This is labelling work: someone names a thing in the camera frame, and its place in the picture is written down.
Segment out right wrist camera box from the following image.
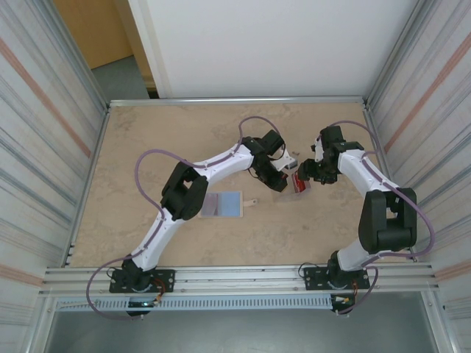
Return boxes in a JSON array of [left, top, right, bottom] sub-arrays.
[[311, 134, 327, 163]]

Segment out aluminium frame post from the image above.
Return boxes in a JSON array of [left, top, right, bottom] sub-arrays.
[[47, 0, 111, 111], [366, 0, 437, 107]]

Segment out aluminium table end rail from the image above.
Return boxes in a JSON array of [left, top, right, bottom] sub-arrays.
[[107, 96, 370, 109]]

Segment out wide aluminium base rail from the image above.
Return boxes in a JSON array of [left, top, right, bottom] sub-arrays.
[[42, 261, 441, 295]]

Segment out red orange wire bundle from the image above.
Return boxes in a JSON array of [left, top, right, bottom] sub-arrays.
[[333, 281, 360, 306], [151, 278, 166, 305]]

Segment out corrugated translucent side panel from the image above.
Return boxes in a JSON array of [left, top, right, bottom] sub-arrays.
[[366, 0, 471, 353], [0, 0, 110, 353]]

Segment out brown wooden door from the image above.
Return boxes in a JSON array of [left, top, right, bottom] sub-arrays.
[[53, 0, 155, 80]]

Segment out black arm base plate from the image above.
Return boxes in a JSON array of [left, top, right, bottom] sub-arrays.
[[109, 269, 176, 294], [303, 266, 371, 291]]

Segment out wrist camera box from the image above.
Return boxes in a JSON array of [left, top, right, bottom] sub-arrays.
[[271, 146, 298, 172], [311, 134, 327, 163]]

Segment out grey sheet metal shelf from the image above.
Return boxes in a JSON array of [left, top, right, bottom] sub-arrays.
[[43, 293, 441, 353]]

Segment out grey slotted cable duct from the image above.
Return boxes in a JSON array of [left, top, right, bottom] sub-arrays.
[[54, 296, 334, 312]]

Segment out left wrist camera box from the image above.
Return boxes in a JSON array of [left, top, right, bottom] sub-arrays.
[[271, 146, 298, 172]]

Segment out white door frame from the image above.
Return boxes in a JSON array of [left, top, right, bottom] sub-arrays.
[[127, 0, 174, 99]]

